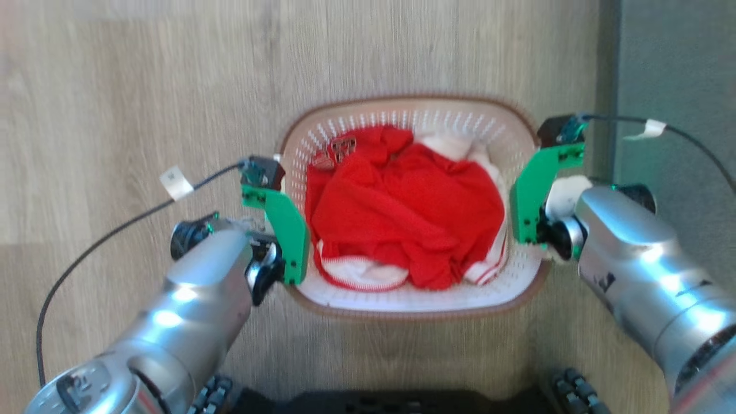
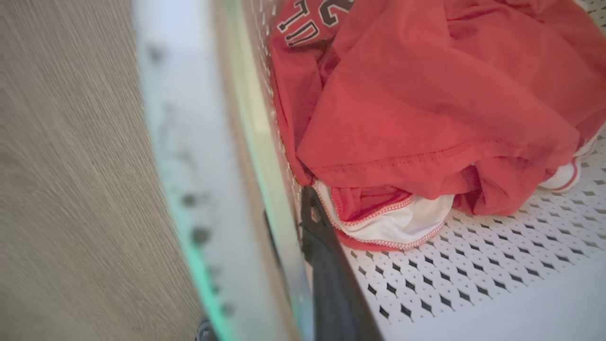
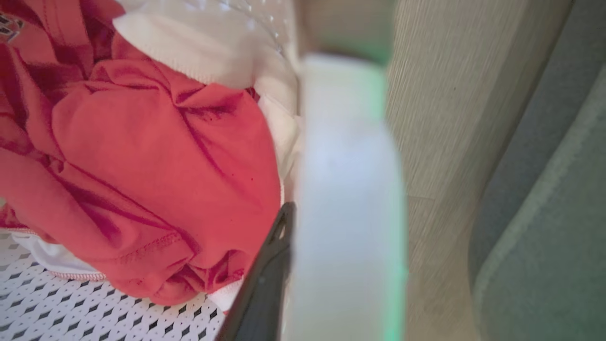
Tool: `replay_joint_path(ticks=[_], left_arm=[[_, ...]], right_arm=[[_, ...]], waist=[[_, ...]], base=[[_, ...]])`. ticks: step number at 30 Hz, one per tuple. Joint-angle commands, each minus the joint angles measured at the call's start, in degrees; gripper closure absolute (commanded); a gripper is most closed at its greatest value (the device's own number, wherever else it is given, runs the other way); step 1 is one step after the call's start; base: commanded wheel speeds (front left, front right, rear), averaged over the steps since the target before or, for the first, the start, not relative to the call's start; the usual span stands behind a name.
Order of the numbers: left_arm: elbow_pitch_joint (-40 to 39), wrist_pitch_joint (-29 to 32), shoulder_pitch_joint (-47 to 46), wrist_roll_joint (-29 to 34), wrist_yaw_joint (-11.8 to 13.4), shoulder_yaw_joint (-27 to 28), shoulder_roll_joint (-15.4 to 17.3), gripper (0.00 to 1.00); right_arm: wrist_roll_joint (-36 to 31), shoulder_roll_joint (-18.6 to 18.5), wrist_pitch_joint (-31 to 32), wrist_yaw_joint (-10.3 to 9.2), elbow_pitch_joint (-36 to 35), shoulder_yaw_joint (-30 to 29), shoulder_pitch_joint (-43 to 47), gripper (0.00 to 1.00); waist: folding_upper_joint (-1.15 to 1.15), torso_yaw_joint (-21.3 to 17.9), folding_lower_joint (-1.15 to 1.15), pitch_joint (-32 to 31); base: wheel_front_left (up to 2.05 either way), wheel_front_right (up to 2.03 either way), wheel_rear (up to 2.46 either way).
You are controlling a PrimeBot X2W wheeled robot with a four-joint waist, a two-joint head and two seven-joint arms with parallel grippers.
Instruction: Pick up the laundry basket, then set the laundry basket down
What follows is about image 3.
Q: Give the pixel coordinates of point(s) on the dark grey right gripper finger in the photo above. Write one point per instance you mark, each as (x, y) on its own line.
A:
(265, 289)

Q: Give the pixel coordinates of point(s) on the white perforated plastic laundry basket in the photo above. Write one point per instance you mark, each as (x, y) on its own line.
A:
(348, 199)

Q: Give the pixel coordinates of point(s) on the red shirt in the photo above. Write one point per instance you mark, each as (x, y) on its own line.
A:
(142, 166)

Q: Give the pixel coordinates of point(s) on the white garment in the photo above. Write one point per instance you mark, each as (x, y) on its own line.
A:
(208, 47)

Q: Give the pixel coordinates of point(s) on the grey-green upholstered sofa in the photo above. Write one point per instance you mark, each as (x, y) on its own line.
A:
(544, 237)

